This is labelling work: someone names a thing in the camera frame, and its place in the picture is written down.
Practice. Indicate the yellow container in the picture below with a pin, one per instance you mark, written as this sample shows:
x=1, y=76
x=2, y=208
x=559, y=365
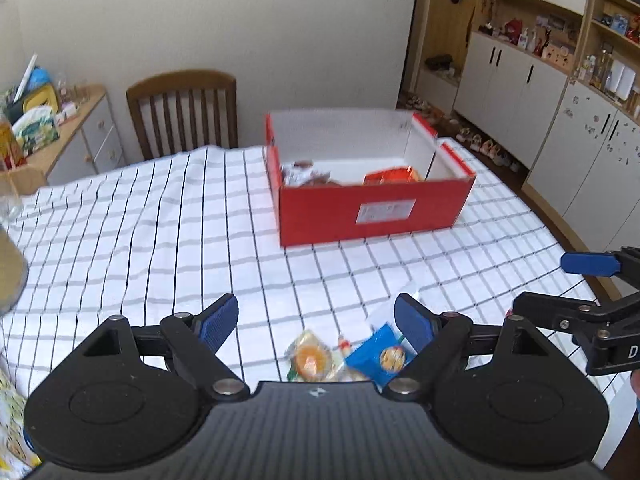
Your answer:
x=42, y=97

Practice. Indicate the dark wooden chair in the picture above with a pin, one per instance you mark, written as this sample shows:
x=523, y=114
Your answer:
x=180, y=82

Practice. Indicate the colourful printed cloth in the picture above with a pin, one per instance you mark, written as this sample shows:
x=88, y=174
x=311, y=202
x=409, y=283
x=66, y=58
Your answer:
x=12, y=425

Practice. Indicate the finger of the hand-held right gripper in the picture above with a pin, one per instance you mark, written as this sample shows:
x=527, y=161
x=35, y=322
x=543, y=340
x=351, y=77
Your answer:
x=590, y=263
x=550, y=307

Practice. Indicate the red ornament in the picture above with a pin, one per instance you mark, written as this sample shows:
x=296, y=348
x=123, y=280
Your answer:
x=513, y=30

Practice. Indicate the checked white tablecloth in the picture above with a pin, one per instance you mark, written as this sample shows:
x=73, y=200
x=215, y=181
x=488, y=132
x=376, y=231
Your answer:
x=150, y=240

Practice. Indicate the green printed tissue pack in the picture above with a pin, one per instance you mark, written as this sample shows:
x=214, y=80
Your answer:
x=37, y=130

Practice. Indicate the wooden block calendar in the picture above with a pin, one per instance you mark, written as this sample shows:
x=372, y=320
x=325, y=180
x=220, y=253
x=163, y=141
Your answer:
x=559, y=55

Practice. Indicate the wooden shelf niche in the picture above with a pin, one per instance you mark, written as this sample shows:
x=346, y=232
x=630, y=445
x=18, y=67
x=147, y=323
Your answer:
x=440, y=25

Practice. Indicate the red cardboard box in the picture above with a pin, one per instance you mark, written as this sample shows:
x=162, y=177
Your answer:
x=325, y=215

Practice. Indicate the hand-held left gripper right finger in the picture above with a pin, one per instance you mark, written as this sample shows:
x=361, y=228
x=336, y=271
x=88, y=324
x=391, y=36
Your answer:
x=415, y=322

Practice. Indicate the white wall cabinet unit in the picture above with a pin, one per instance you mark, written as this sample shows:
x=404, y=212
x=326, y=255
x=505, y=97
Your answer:
x=505, y=80

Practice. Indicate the orange snack packet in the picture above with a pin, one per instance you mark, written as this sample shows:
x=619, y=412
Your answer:
x=312, y=357

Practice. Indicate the row of shoes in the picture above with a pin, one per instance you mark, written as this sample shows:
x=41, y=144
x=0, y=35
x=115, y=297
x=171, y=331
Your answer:
x=480, y=140

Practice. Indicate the beige round vessel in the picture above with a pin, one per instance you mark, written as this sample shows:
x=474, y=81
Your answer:
x=10, y=270

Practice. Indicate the clear wrapped snack packet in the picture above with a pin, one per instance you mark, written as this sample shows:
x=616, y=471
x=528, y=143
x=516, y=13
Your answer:
x=288, y=175

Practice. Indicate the clear glass jars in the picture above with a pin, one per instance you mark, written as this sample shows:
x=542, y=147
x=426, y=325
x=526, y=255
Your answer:
x=72, y=92

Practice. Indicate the blue snack packet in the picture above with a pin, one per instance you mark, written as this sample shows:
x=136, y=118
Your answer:
x=377, y=357

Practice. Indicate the black figurine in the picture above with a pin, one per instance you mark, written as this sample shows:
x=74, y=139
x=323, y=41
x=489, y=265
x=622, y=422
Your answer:
x=541, y=44

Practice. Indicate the blue bottle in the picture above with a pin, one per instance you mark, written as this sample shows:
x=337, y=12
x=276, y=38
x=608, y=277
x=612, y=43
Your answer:
x=41, y=79

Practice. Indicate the red snack packet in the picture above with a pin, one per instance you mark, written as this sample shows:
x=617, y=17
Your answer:
x=390, y=176

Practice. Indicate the clear drinking glass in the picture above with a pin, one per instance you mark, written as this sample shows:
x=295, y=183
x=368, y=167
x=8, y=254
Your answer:
x=9, y=195

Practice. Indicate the white drawer side cabinet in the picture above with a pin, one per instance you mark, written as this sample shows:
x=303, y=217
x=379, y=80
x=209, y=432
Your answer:
x=95, y=135

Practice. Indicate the white pump bottle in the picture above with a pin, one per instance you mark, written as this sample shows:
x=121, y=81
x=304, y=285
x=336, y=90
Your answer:
x=523, y=40

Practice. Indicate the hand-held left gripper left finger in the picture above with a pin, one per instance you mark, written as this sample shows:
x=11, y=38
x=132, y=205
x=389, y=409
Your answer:
x=220, y=322

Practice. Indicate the brown snack packet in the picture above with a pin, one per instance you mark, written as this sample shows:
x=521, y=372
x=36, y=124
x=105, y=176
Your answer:
x=315, y=172

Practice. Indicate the white stick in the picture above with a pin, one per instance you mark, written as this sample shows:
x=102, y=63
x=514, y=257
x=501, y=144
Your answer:
x=25, y=77

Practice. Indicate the dark bag on shelf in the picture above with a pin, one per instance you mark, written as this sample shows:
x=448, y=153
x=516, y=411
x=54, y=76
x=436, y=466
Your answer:
x=439, y=62

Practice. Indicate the group of glass bottles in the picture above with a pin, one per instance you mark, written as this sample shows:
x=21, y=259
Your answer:
x=597, y=67

